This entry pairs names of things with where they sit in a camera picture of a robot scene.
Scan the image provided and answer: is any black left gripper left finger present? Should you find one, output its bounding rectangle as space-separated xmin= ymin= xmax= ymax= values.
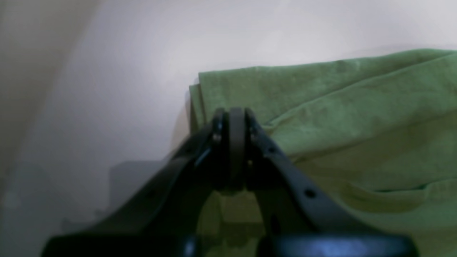
xmin=41 ymin=108 xmax=229 ymax=257

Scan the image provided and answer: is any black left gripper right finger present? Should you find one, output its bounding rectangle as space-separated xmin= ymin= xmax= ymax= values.
xmin=228 ymin=108 xmax=418 ymax=257

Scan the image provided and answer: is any green t-shirt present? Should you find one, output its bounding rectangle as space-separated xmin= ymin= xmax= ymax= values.
xmin=189 ymin=49 xmax=457 ymax=257

